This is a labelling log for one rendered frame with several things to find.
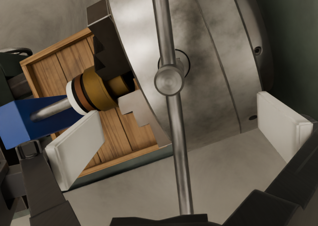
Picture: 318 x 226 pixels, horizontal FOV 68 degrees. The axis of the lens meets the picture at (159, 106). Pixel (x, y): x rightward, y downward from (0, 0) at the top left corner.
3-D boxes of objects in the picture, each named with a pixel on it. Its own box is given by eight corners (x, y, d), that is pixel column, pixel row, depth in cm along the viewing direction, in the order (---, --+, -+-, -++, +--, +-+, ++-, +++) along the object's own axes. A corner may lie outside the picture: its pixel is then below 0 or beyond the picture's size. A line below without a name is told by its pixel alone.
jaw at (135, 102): (174, 73, 38) (202, 143, 37) (178, 76, 42) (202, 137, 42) (114, 98, 40) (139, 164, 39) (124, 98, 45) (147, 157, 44)
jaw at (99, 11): (160, 35, 39) (126, -30, 29) (167, 57, 36) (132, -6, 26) (102, 62, 41) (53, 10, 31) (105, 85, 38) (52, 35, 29)
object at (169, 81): (164, 54, 27) (151, 68, 17) (183, 51, 27) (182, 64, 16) (166, 72, 28) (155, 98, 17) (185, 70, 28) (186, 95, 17)
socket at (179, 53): (159, 50, 27) (156, 51, 25) (187, 46, 27) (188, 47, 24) (163, 78, 28) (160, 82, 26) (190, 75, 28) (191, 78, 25)
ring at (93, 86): (107, 49, 37) (59, 71, 39) (129, 103, 37) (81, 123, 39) (126, 54, 46) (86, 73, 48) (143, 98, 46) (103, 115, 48)
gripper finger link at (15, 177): (37, 200, 12) (-13, 203, 13) (78, 154, 17) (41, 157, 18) (29, 175, 12) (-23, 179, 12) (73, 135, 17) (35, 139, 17)
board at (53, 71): (119, 18, 63) (113, 13, 59) (169, 142, 64) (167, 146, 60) (29, 62, 69) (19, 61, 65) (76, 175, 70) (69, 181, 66)
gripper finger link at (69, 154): (68, 191, 14) (57, 192, 14) (105, 141, 21) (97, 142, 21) (55, 146, 13) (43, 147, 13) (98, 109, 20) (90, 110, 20)
